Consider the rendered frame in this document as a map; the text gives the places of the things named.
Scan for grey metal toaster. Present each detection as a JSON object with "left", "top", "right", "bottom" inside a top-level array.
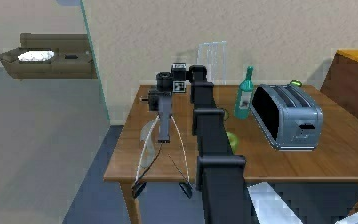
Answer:
[{"left": 250, "top": 83, "right": 324, "bottom": 152}]

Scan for white pillow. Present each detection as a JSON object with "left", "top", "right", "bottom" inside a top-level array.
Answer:
[{"left": 17, "top": 49, "right": 56, "bottom": 63}]

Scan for teal glass bottle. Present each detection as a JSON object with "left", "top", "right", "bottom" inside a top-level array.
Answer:
[{"left": 233, "top": 65, "right": 256, "bottom": 121}]

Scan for brown cupboard with orange top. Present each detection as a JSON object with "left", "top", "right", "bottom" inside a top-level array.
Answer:
[{"left": 320, "top": 49, "right": 358, "bottom": 128}]

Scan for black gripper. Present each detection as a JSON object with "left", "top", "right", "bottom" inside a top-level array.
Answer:
[{"left": 131, "top": 71, "right": 194, "bottom": 200}]

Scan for brown sofa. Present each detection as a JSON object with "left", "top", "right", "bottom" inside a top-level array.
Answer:
[{"left": 0, "top": 32, "right": 99, "bottom": 81}]

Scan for brown wooden table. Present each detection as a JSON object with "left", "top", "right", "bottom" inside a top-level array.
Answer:
[{"left": 103, "top": 83, "right": 358, "bottom": 224}]

